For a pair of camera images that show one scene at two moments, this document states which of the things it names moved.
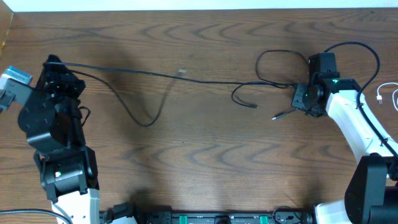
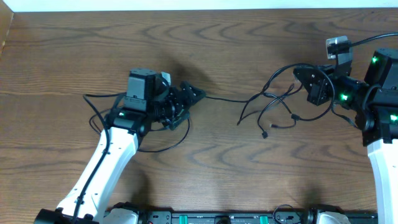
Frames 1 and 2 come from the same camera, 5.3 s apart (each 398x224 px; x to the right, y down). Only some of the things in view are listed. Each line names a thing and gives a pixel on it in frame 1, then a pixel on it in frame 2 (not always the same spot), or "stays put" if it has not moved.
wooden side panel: [6, 17] stays put
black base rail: [225, 216] stays put
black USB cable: [257, 83] → [254, 97]
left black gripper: [64, 81] → [184, 106]
